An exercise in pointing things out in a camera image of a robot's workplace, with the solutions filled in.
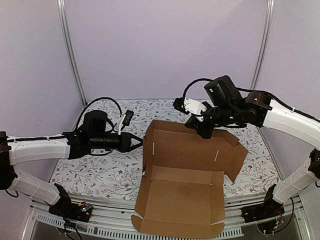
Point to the brown cardboard box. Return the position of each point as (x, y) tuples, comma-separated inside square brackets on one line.
[(181, 193)]

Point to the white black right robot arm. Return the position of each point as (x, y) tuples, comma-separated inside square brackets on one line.
[(235, 107)]

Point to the aluminium frame post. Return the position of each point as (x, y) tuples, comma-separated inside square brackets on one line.
[(270, 6), (62, 11)]

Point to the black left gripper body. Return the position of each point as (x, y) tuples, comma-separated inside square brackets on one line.
[(121, 147)]

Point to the aluminium right frame post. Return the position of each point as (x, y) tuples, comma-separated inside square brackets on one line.
[(270, 6)]

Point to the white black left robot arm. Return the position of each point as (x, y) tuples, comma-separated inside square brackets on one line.
[(97, 132)]

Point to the floral patterned table mat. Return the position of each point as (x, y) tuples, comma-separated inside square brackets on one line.
[(118, 175)]

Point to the aluminium left frame post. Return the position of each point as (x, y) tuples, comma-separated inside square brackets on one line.
[(62, 11)]

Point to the aluminium front rail base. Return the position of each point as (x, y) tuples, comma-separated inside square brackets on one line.
[(111, 220)]

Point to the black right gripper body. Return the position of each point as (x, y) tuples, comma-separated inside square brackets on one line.
[(203, 122)]

